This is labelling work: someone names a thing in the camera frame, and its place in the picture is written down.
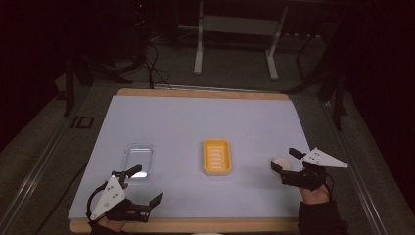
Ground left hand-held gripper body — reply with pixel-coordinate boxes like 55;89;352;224
88;174;152;223

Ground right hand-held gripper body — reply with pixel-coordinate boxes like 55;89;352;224
280;147;349;192

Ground round cream soap bar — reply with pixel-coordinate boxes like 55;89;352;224
272;156;294;174

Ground clear plastic tray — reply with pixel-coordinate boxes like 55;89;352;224
121;142;155;181

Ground yellow soap dish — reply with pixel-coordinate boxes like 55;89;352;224
202;138;233;176

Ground person's right hand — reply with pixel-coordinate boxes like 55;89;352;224
299;182;332;206

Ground person's left hand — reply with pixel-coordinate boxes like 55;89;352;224
97;211;132;233

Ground black tripod stand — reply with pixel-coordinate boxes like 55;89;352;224
57;53;133;118
282;30;349;132

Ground pale blue table mat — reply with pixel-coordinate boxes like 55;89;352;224
68;94;311;220

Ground white metal stand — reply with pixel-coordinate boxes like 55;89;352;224
193;0;290;81

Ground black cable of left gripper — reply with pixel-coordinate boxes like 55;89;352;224
85;181;110;220

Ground metal floor rail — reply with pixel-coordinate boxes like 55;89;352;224
0;97;96;234
321;99;391;235

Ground black rectangular frame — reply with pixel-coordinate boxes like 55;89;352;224
70;115;95;129

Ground black floor cables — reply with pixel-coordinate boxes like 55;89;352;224
141;40;173;90

